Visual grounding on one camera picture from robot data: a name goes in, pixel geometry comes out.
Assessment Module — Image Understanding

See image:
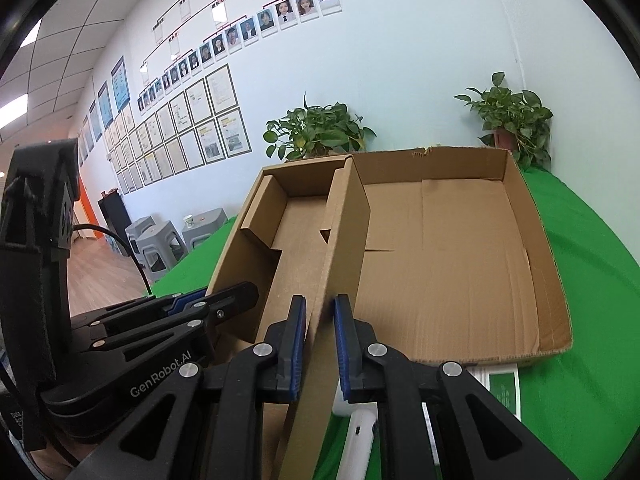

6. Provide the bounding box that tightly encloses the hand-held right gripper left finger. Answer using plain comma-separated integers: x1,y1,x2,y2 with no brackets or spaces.
65,295,308,480

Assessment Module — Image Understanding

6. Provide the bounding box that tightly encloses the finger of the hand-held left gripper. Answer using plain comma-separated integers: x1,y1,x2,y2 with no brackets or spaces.
72,287,209,332
87,282,260,356

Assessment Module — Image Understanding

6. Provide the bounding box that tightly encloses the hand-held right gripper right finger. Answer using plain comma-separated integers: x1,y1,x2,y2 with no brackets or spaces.
334,294,576,480

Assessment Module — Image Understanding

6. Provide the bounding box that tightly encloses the white handheld fan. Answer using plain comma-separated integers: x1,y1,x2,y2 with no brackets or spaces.
332,379,377,480

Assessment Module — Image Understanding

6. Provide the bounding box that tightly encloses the brown cardboard box with divider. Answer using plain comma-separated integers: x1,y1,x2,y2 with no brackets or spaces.
205,146,574,480

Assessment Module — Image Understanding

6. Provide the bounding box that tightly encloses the white box with green label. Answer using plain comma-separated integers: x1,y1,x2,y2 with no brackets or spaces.
422,364,523,466

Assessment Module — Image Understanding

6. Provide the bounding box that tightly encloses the grey plastic stool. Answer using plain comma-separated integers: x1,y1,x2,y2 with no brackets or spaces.
181,208,229,252
136,227,189,283
125,216,160,261

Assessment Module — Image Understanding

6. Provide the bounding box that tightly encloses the black cabinet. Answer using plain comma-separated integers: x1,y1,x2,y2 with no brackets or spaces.
97,193,133,247

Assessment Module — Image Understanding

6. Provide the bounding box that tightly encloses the bushy potted green plant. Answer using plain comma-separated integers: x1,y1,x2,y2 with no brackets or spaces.
263,91,377,162

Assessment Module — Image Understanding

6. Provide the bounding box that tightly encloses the blue framed notice board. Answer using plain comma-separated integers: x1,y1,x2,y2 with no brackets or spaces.
97,80,114,131
110,55,132,115

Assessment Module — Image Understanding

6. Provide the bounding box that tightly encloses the chart of portrait photos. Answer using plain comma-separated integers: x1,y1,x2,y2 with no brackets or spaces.
136,0,343,111

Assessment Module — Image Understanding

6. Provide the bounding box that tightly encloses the green plant in brown pot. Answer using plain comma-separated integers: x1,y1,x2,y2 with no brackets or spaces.
454,71,554,170

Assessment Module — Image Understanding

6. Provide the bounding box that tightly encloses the black cable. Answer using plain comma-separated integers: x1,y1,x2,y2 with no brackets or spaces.
72,222,153,296

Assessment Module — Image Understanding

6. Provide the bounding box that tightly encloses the wall of framed certificates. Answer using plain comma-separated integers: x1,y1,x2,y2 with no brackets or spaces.
75,63,251,196

